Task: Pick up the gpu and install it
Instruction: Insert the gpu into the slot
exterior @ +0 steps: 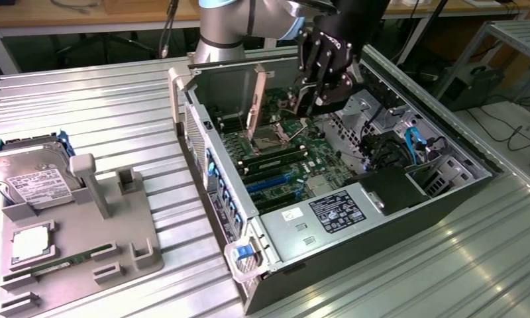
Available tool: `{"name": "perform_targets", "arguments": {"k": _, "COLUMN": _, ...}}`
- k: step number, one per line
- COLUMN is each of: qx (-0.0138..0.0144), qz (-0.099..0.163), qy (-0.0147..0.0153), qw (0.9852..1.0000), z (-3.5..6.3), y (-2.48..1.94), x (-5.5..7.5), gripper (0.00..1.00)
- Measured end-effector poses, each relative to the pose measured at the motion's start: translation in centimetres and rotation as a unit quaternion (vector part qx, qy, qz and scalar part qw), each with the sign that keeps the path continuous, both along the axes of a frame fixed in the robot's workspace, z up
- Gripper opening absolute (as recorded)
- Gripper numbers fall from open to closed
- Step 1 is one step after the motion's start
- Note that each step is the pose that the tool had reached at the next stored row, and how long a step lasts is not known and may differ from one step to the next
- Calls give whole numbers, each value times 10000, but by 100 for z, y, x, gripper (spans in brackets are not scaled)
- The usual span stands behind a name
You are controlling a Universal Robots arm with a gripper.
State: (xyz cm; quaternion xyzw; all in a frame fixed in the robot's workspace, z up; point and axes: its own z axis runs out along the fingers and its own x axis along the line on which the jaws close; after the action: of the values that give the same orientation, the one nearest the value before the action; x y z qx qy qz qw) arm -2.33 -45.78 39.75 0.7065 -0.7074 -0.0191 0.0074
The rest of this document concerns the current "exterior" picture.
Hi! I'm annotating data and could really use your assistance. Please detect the silver CPU chip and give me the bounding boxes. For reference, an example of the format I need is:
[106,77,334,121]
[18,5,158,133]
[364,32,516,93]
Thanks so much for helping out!
[10,226,54,263]

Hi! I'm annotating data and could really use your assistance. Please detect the installed black RAM stick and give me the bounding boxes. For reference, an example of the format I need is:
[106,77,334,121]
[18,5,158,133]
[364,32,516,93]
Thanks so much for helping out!
[239,148,310,174]

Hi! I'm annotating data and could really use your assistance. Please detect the silver metal drive cage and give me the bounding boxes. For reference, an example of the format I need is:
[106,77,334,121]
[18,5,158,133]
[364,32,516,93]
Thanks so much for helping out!
[334,91,387,130]

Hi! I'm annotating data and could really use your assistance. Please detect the aluminium slat frame table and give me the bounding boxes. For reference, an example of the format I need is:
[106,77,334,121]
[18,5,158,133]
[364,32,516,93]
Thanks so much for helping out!
[431,19,530,100]

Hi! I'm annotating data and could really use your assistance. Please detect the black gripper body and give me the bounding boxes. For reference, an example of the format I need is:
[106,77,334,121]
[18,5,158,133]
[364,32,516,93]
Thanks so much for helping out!
[310,0,390,69]

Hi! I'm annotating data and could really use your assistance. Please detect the CPU socket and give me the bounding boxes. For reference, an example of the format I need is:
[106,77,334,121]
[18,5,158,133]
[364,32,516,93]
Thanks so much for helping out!
[248,127,292,156]

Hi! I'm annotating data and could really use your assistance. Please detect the grey parts rack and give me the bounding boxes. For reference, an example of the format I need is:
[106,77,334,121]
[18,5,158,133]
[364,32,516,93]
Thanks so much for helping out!
[0,154,166,316]

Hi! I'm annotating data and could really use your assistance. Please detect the black floor cable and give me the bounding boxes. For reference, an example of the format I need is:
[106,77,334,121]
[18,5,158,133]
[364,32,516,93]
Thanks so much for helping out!
[466,92,530,166]

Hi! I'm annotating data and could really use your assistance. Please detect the green RAM stick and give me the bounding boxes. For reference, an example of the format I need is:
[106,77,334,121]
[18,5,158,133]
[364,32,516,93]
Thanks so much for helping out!
[2,246,116,276]

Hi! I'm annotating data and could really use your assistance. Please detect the grey power supply unit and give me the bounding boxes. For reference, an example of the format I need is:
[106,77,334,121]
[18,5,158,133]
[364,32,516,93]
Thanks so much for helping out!
[258,187,368,263]

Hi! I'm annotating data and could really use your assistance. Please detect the blue expansion slot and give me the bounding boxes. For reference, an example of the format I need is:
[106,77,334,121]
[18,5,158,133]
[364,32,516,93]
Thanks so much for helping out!
[244,176,288,193]

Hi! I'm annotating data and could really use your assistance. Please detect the green motherboard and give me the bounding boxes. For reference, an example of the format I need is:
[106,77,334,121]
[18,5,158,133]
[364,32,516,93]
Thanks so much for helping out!
[211,86,368,215]

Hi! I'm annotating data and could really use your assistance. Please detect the blue SATA wire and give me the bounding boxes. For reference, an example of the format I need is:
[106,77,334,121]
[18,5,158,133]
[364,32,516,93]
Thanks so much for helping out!
[403,127,426,165]

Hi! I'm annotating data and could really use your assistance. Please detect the wooden desk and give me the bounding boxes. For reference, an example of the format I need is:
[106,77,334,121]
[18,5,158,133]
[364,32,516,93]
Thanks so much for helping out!
[0,0,530,76]

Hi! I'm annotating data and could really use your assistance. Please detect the silver hard disk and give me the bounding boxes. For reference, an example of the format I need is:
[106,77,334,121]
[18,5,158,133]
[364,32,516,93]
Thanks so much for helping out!
[0,134,83,213]

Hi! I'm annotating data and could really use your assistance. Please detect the hanging grey cable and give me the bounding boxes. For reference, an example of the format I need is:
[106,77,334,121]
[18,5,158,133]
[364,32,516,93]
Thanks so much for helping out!
[158,0,179,60]

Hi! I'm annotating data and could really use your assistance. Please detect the black open PC case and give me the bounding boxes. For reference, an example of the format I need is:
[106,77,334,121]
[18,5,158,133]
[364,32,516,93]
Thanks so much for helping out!
[166,44,504,315]

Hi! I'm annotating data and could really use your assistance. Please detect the black plastic air shroud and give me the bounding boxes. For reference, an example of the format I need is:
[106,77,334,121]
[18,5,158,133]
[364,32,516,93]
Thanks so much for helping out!
[344,165,430,217]

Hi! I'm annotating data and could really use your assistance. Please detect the black box on floor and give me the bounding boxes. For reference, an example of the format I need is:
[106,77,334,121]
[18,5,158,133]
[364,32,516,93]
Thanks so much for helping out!
[443,65,504,112]

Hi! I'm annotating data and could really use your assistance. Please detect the blue disk carrier bracket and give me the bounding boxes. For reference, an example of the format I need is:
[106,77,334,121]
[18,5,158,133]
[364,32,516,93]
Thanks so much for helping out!
[0,130,78,157]

